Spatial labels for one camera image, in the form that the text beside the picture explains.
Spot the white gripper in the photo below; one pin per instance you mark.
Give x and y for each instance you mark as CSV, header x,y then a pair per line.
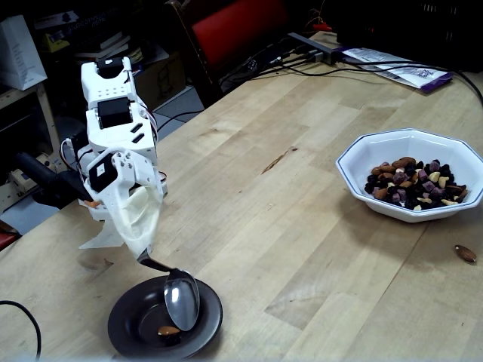
x,y
130,177

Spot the metal spoon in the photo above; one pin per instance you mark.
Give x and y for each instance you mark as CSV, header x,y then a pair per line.
x,y
183,305

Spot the brown almond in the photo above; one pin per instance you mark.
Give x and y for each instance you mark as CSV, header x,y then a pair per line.
x,y
168,330
465,253

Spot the dark raisin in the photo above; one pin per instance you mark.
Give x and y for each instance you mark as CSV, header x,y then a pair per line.
x,y
173,338

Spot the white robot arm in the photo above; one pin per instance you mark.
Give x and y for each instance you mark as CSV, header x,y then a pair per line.
x,y
109,90

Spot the brown plate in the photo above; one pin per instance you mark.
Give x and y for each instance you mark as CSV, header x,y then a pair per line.
x,y
132,320

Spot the white bowl blue rim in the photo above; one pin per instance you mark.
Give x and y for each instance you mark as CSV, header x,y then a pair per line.
x,y
396,145

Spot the beige masking tape wrap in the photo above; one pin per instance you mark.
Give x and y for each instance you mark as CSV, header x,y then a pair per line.
x,y
143,218

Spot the black clamp orange pad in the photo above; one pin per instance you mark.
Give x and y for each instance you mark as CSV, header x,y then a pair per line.
x,y
56,181

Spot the brown cardboard box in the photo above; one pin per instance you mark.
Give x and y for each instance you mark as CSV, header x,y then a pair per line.
x,y
166,79

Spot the stack of books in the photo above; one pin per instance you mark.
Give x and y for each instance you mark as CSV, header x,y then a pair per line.
x,y
109,49

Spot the small yellow box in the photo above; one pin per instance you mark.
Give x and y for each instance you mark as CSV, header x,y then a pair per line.
x,y
56,41

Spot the white paper bag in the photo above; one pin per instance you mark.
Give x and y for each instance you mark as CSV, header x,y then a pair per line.
x,y
19,53

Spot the red chair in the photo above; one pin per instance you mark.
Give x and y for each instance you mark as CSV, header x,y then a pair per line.
x,y
234,26

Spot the grey usb hub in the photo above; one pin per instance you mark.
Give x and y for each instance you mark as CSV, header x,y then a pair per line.
x,y
320,51

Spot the nuts and dried fruit mix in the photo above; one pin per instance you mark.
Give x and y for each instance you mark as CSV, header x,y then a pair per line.
x,y
415,188

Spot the purple white plastic bag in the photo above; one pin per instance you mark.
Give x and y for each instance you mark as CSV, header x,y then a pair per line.
x,y
415,75

